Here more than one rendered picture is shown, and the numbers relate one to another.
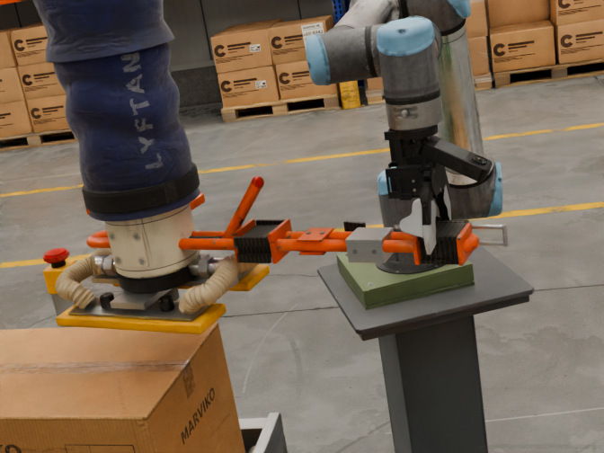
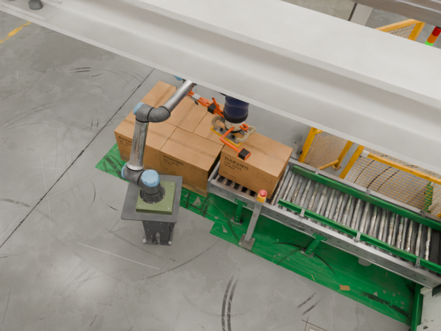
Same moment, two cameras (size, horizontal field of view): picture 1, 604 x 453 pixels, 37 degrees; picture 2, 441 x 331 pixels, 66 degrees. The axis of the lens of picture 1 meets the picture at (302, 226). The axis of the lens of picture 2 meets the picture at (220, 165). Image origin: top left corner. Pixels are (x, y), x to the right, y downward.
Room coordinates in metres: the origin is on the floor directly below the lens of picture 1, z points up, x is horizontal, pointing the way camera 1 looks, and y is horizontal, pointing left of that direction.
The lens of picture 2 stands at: (3.89, 0.42, 3.50)
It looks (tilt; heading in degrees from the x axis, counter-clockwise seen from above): 54 degrees down; 185
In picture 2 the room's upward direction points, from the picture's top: 7 degrees clockwise
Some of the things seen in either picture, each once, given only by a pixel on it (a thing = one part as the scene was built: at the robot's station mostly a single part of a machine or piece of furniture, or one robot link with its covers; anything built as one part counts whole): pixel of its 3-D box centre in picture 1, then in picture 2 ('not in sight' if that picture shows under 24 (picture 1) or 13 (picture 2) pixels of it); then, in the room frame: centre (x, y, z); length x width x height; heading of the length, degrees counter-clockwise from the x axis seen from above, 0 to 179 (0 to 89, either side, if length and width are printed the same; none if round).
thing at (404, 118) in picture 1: (413, 113); not in sight; (1.43, -0.21, 1.44); 0.10 x 0.09 x 0.05; 151
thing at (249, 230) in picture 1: (263, 240); (213, 108); (1.58, 0.08, 1.22); 0.10 x 0.08 x 0.06; 152
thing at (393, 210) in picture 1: (409, 196); (150, 180); (2.38, -0.31, 1.00); 0.17 x 0.15 x 0.18; 75
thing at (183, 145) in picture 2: not in sight; (181, 132); (1.21, -0.35, 0.34); 1.20 x 1.00 x 0.40; 76
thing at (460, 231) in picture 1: (443, 244); not in sight; (1.41, -0.23, 1.21); 0.08 x 0.07 x 0.05; 62
